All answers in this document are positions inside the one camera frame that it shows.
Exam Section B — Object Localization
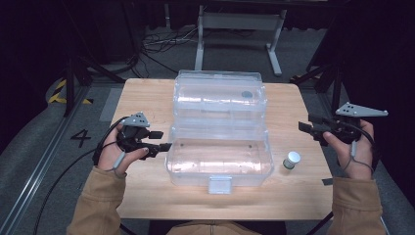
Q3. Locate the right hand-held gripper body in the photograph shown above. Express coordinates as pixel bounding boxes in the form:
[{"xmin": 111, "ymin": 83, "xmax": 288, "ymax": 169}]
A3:
[{"xmin": 320, "ymin": 101, "xmax": 390, "ymax": 145}]

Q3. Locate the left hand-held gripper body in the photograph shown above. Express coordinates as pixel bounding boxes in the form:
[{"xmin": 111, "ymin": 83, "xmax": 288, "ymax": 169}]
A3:
[{"xmin": 115, "ymin": 112, "xmax": 152, "ymax": 160}]

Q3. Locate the small white-capped bottle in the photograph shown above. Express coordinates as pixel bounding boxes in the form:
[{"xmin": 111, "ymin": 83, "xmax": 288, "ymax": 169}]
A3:
[{"xmin": 282, "ymin": 150, "xmax": 302, "ymax": 171}]

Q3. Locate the clear plastic storage box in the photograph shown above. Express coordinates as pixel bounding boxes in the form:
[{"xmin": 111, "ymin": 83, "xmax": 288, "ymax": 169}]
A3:
[{"xmin": 163, "ymin": 69, "xmax": 275, "ymax": 196}]

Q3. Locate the person's left hand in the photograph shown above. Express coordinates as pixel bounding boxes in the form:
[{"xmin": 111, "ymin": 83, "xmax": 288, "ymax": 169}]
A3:
[{"xmin": 96, "ymin": 127, "xmax": 151, "ymax": 178}]

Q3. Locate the person's right hand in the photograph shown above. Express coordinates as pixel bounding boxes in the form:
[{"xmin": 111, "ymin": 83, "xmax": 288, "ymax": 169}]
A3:
[{"xmin": 322, "ymin": 118, "xmax": 375, "ymax": 181}]

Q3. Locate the black tripod stand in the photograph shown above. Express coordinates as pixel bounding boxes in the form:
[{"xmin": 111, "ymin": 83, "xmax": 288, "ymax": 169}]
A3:
[
  {"xmin": 63, "ymin": 53, "xmax": 127, "ymax": 118},
  {"xmin": 289, "ymin": 60, "xmax": 345, "ymax": 116}
]

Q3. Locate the person's tan jacket torso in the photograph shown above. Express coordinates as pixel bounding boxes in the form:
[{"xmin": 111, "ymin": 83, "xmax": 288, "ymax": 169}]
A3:
[{"xmin": 165, "ymin": 219, "xmax": 262, "ymax": 235}]

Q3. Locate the right hand-held gripper cable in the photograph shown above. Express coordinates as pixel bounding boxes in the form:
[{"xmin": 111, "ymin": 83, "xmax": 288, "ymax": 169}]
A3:
[{"xmin": 341, "ymin": 120, "xmax": 377, "ymax": 174}]

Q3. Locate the hand-held gripper cable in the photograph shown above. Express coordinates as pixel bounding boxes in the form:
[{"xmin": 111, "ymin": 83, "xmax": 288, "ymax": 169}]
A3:
[
  {"xmin": 32, "ymin": 117, "xmax": 125, "ymax": 235},
  {"xmin": 341, "ymin": 120, "xmax": 377, "ymax": 174}
]

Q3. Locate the left hand-held gripper cable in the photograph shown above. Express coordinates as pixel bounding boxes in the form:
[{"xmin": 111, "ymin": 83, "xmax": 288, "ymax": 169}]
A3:
[{"xmin": 32, "ymin": 117, "xmax": 125, "ymax": 235}]

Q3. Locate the bundle of floor cables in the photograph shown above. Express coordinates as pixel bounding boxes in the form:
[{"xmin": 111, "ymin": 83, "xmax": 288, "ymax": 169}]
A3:
[{"xmin": 139, "ymin": 26, "xmax": 201, "ymax": 81}]

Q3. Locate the aluminium floor rail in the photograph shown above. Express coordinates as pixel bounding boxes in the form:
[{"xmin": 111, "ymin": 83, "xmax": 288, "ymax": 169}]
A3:
[
  {"xmin": 337, "ymin": 82, "xmax": 392, "ymax": 235},
  {"xmin": 0, "ymin": 85, "xmax": 91, "ymax": 235}
]

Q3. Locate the grey metal stand frame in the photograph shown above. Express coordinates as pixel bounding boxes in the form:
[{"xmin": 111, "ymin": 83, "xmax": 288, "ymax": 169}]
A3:
[{"xmin": 194, "ymin": 4, "xmax": 289, "ymax": 78}]

